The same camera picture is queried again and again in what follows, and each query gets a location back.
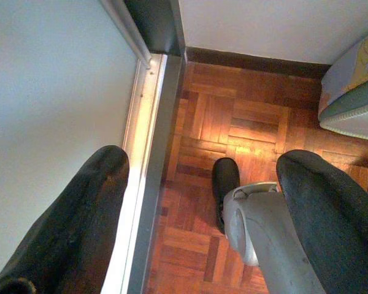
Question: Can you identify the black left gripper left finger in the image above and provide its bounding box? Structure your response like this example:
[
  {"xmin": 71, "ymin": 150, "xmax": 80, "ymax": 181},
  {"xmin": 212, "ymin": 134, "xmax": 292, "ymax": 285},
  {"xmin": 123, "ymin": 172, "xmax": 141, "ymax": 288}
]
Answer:
[{"xmin": 0, "ymin": 145, "xmax": 130, "ymax": 294}]

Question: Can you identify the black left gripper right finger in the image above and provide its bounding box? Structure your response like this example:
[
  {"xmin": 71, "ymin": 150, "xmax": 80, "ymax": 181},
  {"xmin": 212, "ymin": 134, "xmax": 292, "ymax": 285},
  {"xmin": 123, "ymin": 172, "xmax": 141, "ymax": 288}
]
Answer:
[{"xmin": 276, "ymin": 149, "xmax": 368, "ymax": 294}]

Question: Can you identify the grey robot left leg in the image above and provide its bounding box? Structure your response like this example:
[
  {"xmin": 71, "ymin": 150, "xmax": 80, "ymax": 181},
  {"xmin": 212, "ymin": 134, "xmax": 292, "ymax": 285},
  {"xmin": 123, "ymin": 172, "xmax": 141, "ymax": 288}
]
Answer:
[{"xmin": 222, "ymin": 181, "xmax": 326, "ymax": 294}]

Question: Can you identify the black robot left foot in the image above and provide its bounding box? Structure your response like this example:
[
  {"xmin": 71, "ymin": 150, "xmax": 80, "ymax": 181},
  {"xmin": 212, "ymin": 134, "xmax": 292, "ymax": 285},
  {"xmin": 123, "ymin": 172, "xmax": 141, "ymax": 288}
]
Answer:
[{"xmin": 211, "ymin": 157, "xmax": 241, "ymax": 235}]

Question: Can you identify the white quilted green-edged mattress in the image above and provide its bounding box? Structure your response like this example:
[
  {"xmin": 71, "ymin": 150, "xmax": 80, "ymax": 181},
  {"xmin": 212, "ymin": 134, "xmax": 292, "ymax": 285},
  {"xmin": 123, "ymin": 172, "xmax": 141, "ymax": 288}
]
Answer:
[{"xmin": 318, "ymin": 26, "xmax": 368, "ymax": 142}]

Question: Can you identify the frosted glass wardrobe door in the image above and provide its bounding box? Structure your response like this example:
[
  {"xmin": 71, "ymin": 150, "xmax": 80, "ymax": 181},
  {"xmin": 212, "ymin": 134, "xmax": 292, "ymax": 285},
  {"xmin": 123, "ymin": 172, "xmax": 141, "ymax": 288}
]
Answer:
[{"xmin": 0, "ymin": 0, "xmax": 169, "ymax": 294}]

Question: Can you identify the dark wooden baseboard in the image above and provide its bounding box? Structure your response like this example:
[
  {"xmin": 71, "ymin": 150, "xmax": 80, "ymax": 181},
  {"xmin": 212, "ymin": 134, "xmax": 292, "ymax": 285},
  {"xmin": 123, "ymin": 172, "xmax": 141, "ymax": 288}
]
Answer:
[{"xmin": 185, "ymin": 46, "xmax": 331, "ymax": 80}]

